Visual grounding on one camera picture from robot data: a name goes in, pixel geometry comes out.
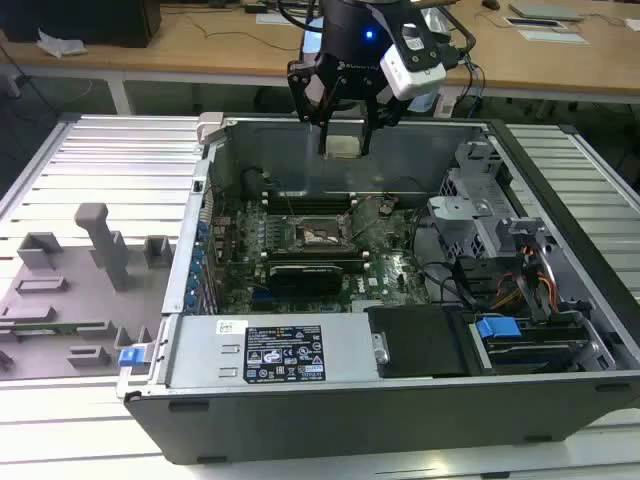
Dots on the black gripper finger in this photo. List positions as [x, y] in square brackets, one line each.
[385, 112]
[300, 90]

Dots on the silver CPU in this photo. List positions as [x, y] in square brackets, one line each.
[342, 146]

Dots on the blue expansion slot clip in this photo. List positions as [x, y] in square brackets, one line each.
[194, 286]
[202, 231]
[199, 257]
[190, 301]

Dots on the black drive bay cover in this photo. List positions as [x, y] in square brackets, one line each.
[420, 345]

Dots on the white paper sheet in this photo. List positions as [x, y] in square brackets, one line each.
[552, 36]
[280, 18]

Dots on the wooden desk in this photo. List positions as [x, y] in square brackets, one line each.
[225, 55]

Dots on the black power adapter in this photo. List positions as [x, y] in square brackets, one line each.
[257, 7]

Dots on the silver coin cell battery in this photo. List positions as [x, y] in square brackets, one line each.
[386, 206]

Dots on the grey case latch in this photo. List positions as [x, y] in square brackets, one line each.
[210, 129]

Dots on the grey metal drive cage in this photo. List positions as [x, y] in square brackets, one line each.
[475, 170]

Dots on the black computer mouse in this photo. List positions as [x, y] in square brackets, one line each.
[490, 4]

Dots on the green motherboard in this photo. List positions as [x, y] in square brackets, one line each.
[390, 275]

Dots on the silver laptop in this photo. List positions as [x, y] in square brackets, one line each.
[545, 10]

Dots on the silver metal latch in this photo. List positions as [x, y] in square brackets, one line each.
[381, 347]

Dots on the black box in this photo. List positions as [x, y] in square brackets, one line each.
[75, 20]

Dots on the crumpled white paper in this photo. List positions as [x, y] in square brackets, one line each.
[62, 44]

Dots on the hard disk in blue carrier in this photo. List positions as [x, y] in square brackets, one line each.
[497, 330]

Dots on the grey power supply unit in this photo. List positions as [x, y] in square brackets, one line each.
[210, 360]

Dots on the grey parts rack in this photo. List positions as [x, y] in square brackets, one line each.
[75, 300]

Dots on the black PC case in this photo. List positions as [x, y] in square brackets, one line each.
[350, 425]

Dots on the blue plastic latch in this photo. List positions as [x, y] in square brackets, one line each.
[129, 356]

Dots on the green RAM stick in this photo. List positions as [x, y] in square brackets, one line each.
[45, 329]

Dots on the grey plastic bracket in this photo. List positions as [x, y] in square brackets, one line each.
[520, 232]

